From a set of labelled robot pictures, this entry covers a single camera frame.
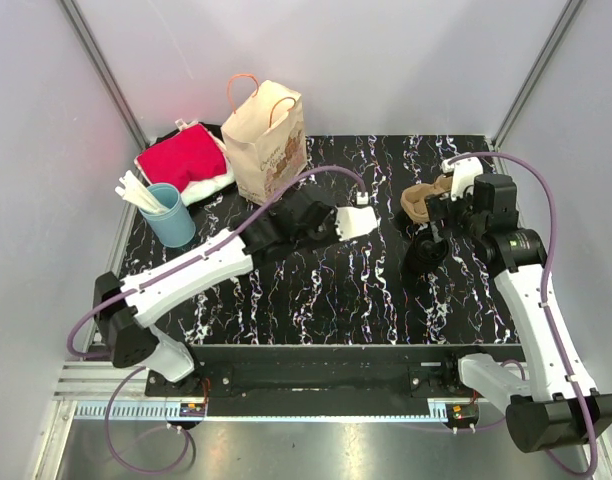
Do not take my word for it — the black cup stack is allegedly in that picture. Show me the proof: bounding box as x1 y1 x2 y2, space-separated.
404 231 449 274

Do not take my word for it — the cream bear paper bag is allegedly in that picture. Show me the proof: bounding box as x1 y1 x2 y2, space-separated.
221 73 307 205

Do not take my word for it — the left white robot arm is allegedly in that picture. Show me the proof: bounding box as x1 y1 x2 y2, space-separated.
93 187 341 396

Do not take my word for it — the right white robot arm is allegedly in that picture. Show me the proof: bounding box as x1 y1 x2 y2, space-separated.
425 174 612 453

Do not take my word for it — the red napkin stack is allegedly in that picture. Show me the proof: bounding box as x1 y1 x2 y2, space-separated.
134 119 235 206

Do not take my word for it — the black napkin tray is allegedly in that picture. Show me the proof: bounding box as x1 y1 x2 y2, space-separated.
151 122 224 146

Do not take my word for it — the light blue cup holder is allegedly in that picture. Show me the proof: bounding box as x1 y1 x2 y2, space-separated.
139 183 196 248

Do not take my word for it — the white stirrer sticks bundle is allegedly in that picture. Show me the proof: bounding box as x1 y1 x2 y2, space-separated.
115 170 169 215

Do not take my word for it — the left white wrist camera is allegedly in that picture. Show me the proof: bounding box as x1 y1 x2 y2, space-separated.
335 192 378 242

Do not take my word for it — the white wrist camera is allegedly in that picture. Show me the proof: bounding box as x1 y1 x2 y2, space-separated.
335 192 378 242
441 154 483 202

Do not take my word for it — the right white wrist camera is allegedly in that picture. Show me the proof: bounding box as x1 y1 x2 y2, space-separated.
441 154 483 202

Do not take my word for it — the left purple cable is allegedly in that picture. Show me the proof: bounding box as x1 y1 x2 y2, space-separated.
66 166 369 473

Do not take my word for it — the aluminium rail frame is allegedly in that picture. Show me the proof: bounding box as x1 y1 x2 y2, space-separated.
33 1 612 479

